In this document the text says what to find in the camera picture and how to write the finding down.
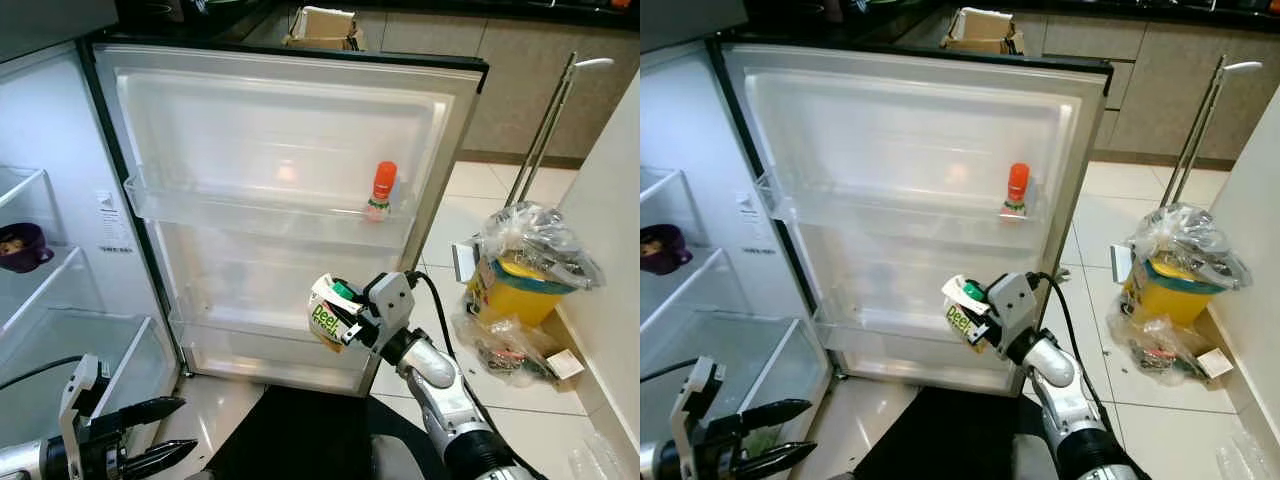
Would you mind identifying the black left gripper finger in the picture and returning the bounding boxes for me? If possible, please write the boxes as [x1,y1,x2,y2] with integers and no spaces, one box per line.
[740,400,813,435]
[122,440,199,479]
[746,442,816,479]
[115,397,188,433]

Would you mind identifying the yellow juice carton green cap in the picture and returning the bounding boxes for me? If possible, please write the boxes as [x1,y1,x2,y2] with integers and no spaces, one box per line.
[942,274,1001,353]
[307,273,363,353]

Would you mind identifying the clear fridge shelf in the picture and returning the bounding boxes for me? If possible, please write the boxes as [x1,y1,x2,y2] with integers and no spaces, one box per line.
[0,165,51,216]
[640,167,681,216]
[640,248,746,336]
[0,245,106,336]

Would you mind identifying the white-lined fridge door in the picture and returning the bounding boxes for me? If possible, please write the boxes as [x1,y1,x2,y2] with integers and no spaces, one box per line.
[712,38,1114,396]
[85,38,491,396]

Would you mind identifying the clear crisper drawer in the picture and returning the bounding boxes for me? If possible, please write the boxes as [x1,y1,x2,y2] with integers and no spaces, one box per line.
[640,312,833,441]
[0,310,181,451]

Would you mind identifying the clear door shelf bin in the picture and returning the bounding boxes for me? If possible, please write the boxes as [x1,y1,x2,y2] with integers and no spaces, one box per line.
[168,295,381,371]
[812,300,1011,373]
[125,175,421,246]
[757,172,1051,246]

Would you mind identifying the orange-capped sauce bottle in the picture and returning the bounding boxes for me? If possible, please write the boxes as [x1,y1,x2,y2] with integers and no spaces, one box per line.
[365,161,399,222]
[1001,163,1032,222]

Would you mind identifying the grey flat plastic piece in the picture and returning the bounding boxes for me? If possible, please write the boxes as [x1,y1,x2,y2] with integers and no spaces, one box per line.
[450,240,479,286]

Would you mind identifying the filled clear plastic bag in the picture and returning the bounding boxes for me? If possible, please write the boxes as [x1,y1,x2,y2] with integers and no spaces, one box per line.
[452,310,561,386]
[1105,312,1211,386]

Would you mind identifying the yellow waste bin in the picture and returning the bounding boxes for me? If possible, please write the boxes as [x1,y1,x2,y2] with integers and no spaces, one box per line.
[465,255,581,326]
[1120,258,1226,329]

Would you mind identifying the clear plastic bin bag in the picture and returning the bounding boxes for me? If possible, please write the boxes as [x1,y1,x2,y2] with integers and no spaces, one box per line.
[470,200,606,291]
[1125,203,1253,291]

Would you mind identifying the grey-brown kitchen cabinets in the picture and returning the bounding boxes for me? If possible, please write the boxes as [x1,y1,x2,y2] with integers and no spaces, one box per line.
[895,10,1280,166]
[240,8,641,166]

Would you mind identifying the open cardboard box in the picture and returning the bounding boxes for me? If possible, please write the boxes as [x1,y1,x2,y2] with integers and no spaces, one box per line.
[283,5,366,53]
[943,6,1028,57]

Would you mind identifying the black kitchen countertop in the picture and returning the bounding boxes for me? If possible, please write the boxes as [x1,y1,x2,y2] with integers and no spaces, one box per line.
[115,0,641,31]
[745,0,1280,29]

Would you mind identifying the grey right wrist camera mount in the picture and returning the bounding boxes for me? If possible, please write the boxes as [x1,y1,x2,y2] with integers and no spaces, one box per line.
[362,270,416,336]
[985,272,1038,351]

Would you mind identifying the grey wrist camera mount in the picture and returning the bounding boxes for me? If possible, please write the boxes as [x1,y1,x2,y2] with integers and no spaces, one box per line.
[985,272,1038,351]
[680,357,726,441]
[362,270,416,336]
[58,355,111,451]

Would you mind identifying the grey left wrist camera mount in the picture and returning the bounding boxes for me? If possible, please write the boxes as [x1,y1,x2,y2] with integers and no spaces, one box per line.
[58,355,111,451]
[680,357,726,441]

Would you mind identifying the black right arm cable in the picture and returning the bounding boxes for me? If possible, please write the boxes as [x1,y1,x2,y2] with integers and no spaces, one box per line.
[405,270,546,480]
[1035,272,1151,480]

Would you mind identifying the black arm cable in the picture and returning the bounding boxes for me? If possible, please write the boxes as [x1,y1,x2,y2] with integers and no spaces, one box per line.
[405,270,546,480]
[640,356,703,385]
[1035,272,1151,480]
[0,354,89,393]

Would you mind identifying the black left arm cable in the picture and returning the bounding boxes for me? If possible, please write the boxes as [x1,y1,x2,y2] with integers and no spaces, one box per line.
[0,354,89,393]
[640,356,703,385]

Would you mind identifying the metal pole white handle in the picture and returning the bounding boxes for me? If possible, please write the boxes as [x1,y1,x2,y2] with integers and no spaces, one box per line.
[1160,55,1264,211]
[503,55,616,211]

